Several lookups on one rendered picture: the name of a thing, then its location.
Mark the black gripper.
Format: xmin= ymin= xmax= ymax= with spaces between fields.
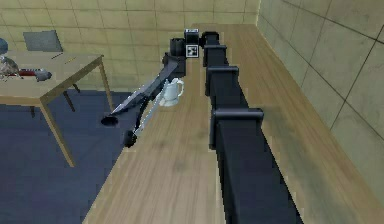
xmin=100 ymin=37 xmax=187 ymax=149

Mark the white mug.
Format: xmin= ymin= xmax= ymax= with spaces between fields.
xmin=158 ymin=78 xmax=185 ymax=108

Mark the wooden table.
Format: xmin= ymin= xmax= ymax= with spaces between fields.
xmin=0 ymin=49 xmax=115 ymax=168

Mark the red and grey object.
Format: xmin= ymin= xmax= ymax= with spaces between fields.
xmin=18 ymin=67 xmax=53 ymax=83

